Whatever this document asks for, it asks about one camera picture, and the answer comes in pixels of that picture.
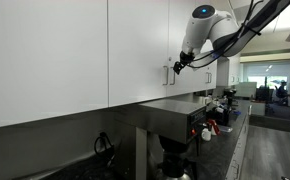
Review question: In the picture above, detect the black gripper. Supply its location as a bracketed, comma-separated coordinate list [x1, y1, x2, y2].
[172, 50, 196, 75]

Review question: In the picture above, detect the white cabinet door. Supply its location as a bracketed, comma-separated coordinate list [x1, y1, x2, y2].
[192, 61, 210, 94]
[107, 0, 170, 108]
[168, 0, 199, 98]
[207, 59, 218, 91]
[0, 0, 109, 131]

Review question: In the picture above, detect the white lower cabinet row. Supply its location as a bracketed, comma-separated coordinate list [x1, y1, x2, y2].
[224, 113, 252, 180]

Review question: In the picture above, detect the grey cabinet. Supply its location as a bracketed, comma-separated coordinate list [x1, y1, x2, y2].
[249, 113, 290, 136]

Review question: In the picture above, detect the white ceramic mug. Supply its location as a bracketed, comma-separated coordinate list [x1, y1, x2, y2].
[202, 95, 214, 107]
[201, 127, 213, 142]

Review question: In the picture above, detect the stainless steel coffee machine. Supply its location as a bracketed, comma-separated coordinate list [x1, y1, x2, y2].
[113, 99, 208, 180]

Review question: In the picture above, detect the black espresso machine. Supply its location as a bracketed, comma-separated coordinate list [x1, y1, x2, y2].
[223, 88, 238, 108]

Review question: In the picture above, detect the black boxy countertop stand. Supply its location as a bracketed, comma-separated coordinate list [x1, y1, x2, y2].
[208, 104, 232, 127]

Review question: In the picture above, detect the clear plastic lidded container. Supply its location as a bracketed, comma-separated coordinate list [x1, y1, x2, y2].
[217, 124, 235, 134]

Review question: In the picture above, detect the black coffee pot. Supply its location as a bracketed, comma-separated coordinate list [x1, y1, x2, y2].
[156, 134, 195, 180]

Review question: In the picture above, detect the seated office person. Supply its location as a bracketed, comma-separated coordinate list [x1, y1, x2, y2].
[273, 79, 289, 102]

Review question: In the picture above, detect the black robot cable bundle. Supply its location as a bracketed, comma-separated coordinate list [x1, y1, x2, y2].
[187, 0, 264, 70]

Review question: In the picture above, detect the white wall cabinet unit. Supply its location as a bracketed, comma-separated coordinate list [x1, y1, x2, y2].
[216, 54, 242, 89]

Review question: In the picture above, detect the black coiled power cable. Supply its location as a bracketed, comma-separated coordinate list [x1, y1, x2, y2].
[93, 131, 117, 164]

